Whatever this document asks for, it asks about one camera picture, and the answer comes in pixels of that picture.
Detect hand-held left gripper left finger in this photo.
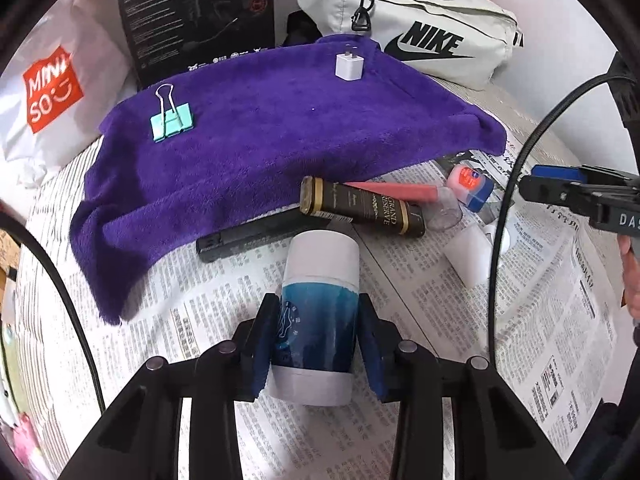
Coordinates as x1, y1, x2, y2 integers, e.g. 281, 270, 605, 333
57, 292, 281, 480

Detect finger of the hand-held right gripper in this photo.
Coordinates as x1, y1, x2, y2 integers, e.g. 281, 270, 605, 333
517, 175, 601, 213
531, 164, 591, 186

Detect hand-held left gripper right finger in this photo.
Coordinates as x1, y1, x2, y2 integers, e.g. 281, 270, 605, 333
357, 294, 576, 480

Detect blue and white cylinder bottle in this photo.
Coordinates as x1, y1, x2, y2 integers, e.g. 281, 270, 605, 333
265, 229, 361, 407

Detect small white usb light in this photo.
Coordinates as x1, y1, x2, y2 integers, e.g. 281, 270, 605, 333
482, 222, 512, 257

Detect white block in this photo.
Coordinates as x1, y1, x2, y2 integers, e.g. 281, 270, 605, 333
447, 225, 497, 288

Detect clear plastic cap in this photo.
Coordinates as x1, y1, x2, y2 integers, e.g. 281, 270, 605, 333
425, 195, 464, 232

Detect black case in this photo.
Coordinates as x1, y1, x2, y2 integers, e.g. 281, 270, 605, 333
196, 207, 307, 264

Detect black and gold lighter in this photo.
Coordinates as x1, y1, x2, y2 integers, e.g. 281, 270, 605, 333
299, 176, 427, 237

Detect pink tube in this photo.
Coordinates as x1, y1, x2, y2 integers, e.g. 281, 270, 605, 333
345, 180, 451, 206

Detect person's right hand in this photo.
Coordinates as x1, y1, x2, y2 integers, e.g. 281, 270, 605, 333
617, 234, 640, 322

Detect light grey waist bag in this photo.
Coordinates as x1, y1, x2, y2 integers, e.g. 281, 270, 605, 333
295, 0, 523, 88

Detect purple towel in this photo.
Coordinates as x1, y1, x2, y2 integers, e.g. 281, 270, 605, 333
70, 34, 508, 328

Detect person's dark trousers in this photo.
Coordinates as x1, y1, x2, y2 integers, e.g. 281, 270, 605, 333
570, 400, 640, 480

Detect white charger plug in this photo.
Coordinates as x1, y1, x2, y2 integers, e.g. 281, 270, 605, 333
334, 50, 367, 82

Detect teal binder clip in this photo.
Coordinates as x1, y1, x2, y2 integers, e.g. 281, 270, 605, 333
150, 82, 196, 143

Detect pink packet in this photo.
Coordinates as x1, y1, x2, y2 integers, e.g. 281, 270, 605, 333
7, 410, 53, 480

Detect brown cardboard box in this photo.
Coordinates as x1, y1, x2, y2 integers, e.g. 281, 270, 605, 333
0, 230, 22, 286

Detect white shopping bag red logo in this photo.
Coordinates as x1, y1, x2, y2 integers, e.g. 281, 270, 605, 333
0, 0, 140, 188

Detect black headset box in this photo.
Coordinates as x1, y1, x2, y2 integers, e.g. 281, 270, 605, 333
111, 0, 277, 88

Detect black cable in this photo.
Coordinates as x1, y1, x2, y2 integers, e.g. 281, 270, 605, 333
0, 210, 108, 411
487, 75, 640, 366

